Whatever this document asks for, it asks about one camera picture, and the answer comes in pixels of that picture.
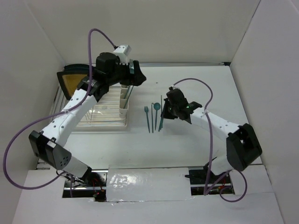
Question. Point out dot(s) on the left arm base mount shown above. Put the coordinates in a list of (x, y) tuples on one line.
[(94, 188)]

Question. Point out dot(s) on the cream utensil holder near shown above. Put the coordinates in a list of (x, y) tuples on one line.
[(122, 111)]

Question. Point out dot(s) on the clear dish rack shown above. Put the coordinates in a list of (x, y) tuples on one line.
[(105, 115)]

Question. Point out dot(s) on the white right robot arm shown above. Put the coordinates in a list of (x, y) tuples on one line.
[(242, 145)]

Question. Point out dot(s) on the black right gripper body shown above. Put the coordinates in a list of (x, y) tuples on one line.
[(174, 108)]

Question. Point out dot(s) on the black framed yellow plate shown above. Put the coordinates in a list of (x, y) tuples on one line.
[(70, 78)]

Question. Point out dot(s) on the small teal fork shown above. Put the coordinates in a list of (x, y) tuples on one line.
[(146, 109)]

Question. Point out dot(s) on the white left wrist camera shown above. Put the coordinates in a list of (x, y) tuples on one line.
[(123, 52)]

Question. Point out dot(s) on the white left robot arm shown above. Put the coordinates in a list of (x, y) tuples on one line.
[(48, 144)]

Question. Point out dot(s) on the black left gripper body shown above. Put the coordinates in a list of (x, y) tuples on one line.
[(121, 75)]

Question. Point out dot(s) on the teal spoon left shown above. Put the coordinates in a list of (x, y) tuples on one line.
[(157, 107)]

